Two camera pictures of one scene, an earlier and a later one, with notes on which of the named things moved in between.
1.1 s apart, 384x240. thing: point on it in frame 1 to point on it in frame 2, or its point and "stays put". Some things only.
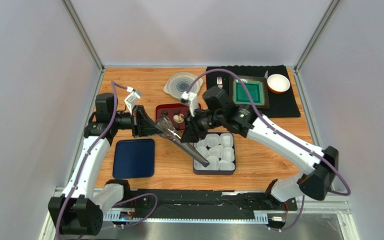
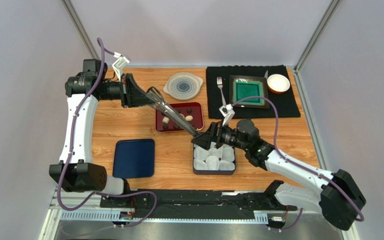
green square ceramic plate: (257, 87) stays put
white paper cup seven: (214, 163) stays put
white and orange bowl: (278, 83) stays put
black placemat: (281, 105) stays put
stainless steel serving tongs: (168, 129) to (160, 102)
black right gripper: (193, 123) to (215, 133)
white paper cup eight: (228, 154) stays put
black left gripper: (142, 125) to (130, 96)
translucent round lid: (178, 83) stays put
